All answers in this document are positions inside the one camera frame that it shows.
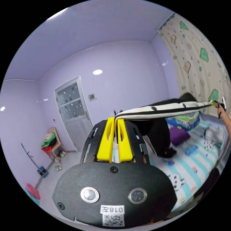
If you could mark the black track pants white stripe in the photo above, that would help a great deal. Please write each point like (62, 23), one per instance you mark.
(160, 137)

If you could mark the person's right forearm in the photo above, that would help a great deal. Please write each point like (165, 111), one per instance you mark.
(227, 124)

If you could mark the person's right hand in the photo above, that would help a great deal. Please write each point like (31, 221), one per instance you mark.
(221, 113)

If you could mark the bed with striped printed sheet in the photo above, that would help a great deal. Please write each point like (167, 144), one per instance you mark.
(189, 163)

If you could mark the mop with blue head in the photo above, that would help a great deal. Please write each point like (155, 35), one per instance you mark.
(40, 169)

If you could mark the purple pillow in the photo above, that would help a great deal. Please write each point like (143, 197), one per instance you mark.
(179, 137)

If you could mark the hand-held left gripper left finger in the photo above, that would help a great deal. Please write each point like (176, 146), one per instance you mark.
(105, 142)

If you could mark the red basin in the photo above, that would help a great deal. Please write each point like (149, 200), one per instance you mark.
(33, 192)

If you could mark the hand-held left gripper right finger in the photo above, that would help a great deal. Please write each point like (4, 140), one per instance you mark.
(124, 144)

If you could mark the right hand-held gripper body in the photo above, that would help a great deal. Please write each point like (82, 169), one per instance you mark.
(221, 106)

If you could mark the pair of white shoes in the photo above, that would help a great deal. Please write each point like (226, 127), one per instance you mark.
(58, 165)
(63, 153)

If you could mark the grey folded garment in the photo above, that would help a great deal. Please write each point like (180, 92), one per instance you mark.
(215, 133)

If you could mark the grey door with glass panes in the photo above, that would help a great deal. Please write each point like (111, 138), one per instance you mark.
(72, 111)

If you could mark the chair heaped with clothes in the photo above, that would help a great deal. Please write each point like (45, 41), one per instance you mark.
(51, 142)

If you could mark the printed curtain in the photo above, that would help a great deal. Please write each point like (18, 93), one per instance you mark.
(196, 59)

